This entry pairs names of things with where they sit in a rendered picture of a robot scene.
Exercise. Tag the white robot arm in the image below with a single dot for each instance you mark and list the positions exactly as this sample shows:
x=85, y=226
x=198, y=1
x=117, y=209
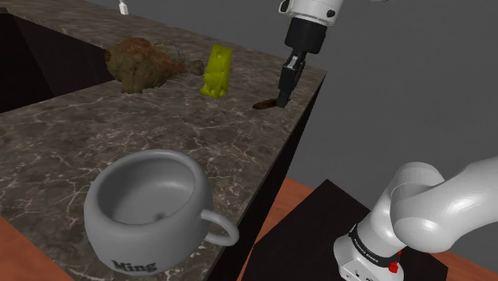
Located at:
x=428, y=202

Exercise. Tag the yellow cheese wedge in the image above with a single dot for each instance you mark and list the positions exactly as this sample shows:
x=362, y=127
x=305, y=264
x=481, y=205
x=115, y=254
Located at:
x=218, y=74

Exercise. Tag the dark robot stand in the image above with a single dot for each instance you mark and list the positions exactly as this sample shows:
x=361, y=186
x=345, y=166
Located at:
x=307, y=229

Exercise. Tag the small white object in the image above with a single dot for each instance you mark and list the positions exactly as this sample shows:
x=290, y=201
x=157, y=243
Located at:
x=123, y=7

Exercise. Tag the grey round mug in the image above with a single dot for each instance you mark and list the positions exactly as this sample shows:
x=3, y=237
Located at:
x=116, y=237

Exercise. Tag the brown roast chicken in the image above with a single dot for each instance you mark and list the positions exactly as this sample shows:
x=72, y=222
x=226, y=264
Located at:
x=142, y=66

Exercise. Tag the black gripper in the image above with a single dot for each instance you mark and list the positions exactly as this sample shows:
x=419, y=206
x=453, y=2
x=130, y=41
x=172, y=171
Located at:
x=306, y=37

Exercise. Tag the small brown oval object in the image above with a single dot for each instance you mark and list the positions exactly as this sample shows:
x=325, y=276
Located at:
x=265, y=104

